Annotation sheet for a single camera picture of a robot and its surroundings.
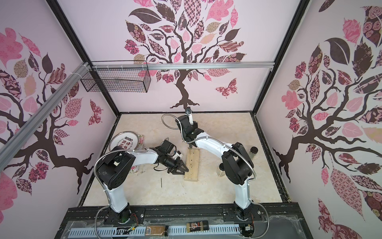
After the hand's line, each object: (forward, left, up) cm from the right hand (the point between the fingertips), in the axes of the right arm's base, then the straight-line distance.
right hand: (189, 120), depth 90 cm
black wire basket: (+24, +46, +15) cm, 54 cm away
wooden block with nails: (-21, -1, -17) cm, 27 cm away
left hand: (-27, +2, -16) cm, 32 cm away
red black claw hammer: (-4, 0, +13) cm, 14 cm away
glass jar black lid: (-28, -17, -11) cm, 35 cm away
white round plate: (-1, +46, -17) cm, 49 cm away
